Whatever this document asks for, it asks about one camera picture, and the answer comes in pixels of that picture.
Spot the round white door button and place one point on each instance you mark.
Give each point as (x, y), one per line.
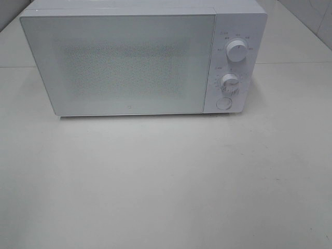
(224, 103)

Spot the white microwave door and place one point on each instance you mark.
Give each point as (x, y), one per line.
(122, 65)

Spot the white timer knob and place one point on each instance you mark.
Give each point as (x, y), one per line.
(229, 83)

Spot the white upper power knob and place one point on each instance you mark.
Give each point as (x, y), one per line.
(236, 50)

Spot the white microwave oven body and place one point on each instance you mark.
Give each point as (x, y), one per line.
(233, 19)

